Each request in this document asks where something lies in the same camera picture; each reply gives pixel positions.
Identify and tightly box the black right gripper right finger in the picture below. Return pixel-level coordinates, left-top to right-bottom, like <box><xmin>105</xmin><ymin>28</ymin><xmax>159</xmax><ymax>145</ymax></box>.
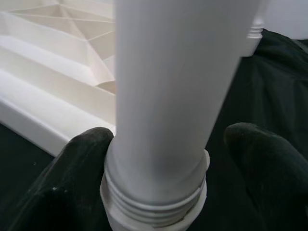
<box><xmin>223</xmin><ymin>122</ymin><xmax>308</xmax><ymax>231</ymax></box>

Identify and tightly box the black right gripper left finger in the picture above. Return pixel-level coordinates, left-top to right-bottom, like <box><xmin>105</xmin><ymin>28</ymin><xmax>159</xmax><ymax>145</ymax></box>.
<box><xmin>0</xmin><ymin>127</ymin><xmax>115</xmax><ymax>231</ymax></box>

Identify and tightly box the white plastic children table top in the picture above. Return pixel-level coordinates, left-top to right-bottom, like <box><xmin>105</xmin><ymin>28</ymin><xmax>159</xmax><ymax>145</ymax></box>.
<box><xmin>0</xmin><ymin>0</ymin><xmax>263</xmax><ymax>231</ymax></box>

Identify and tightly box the white plastic table leg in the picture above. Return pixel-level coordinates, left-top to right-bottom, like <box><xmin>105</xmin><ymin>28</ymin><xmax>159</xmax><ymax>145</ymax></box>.
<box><xmin>101</xmin><ymin>0</ymin><xmax>260</xmax><ymax>228</ymax></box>
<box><xmin>247</xmin><ymin>0</ymin><xmax>268</xmax><ymax>40</ymax></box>

